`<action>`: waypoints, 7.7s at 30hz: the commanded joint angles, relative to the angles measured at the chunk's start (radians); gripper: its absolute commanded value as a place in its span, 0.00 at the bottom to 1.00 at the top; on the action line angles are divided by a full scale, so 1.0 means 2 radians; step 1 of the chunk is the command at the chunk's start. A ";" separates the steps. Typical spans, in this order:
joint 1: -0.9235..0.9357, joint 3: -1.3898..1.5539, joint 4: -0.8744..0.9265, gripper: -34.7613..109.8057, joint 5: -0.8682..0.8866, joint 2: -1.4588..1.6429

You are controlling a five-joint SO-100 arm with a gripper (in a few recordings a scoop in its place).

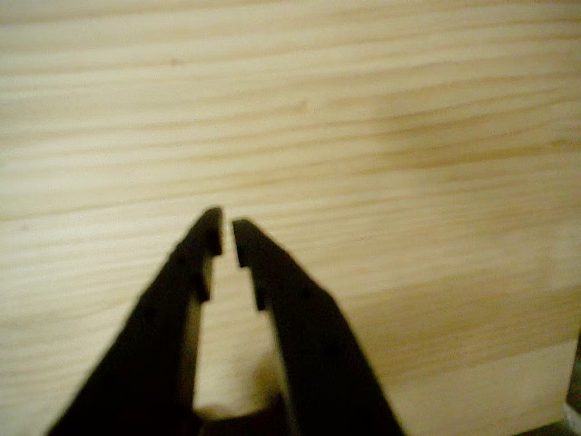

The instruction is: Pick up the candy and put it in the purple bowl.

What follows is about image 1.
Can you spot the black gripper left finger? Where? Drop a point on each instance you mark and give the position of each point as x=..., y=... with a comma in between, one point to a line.
x=150, y=345

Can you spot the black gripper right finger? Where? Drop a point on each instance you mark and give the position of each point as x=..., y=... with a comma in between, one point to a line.
x=318, y=345

